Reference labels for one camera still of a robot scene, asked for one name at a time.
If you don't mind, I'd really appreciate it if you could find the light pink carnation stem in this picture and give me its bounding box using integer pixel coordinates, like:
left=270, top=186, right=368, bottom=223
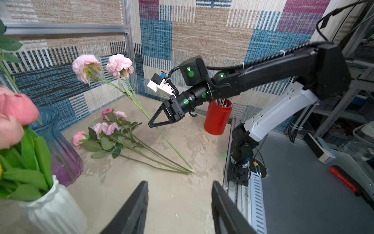
left=89, top=121, right=193, bottom=175

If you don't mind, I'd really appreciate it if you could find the red cup with pens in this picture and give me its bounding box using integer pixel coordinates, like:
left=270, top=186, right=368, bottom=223
left=204, top=98, right=233, bottom=136

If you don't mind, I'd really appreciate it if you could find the pink carnation twin stem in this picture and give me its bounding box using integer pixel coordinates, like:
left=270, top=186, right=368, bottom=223
left=113, top=111, right=193, bottom=175

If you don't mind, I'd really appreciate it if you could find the purple blue glass vase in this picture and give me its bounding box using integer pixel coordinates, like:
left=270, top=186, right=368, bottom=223
left=31, top=106, right=83, bottom=187

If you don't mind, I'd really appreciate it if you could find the pink peony cluster stem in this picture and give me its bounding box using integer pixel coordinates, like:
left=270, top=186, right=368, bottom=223
left=72, top=54, right=192, bottom=170

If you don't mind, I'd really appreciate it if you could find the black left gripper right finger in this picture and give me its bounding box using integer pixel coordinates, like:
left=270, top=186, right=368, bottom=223
left=211, top=181, right=256, bottom=234

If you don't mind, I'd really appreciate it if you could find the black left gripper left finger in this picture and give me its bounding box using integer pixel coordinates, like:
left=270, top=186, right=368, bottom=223
left=101, top=181, right=149, bottom=234

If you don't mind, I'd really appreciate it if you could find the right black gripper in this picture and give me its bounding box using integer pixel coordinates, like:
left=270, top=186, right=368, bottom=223
left=148, top=95, right=190, bottom=128

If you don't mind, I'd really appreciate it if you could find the large light pink rose stem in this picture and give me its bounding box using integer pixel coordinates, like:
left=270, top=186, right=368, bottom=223
left=73, top=128, right=194, bottom=175

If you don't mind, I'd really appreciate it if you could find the hot pink rose stem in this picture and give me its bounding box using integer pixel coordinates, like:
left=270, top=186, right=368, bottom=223
left=94, top=108, right=167, bottom=160

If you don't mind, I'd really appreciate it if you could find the red handled tool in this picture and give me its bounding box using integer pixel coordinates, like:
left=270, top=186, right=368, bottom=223
left=329, top=165, right=362, bottom=196

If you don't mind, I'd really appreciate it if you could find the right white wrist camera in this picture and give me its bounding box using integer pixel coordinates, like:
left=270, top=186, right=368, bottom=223
left=147, top=72, right=177, bottom=97

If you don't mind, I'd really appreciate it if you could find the white rose branch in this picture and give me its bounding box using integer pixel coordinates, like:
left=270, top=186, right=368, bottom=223
left=1, top=21, right=23, bottom=94

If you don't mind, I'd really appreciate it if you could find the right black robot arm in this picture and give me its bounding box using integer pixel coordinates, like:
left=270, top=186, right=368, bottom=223
left=149, top=41, right=352, bottom=186

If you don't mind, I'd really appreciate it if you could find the tulip bunch pink yellow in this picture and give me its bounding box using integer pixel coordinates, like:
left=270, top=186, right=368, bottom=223
left=1, top=86, right=54, bottom=202

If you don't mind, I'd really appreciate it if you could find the white ribbed ceramic vase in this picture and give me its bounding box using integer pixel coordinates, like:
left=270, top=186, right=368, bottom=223
left=19, top=175, right=88, bottom=234

